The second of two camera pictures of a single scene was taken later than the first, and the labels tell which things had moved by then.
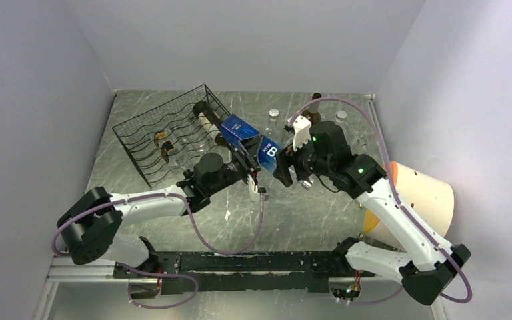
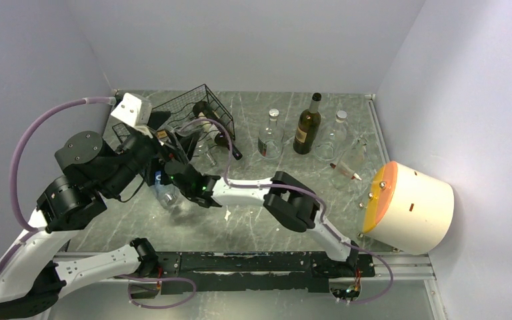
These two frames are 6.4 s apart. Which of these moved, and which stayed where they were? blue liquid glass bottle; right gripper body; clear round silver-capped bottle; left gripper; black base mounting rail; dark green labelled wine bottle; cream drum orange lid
Moved: left gripper; right gripper body; blue liquid glass bottle
Stayed: black base mounting rail; cream drum orange lid; dark green labelled wine bottle; clear round silver-capped bottle
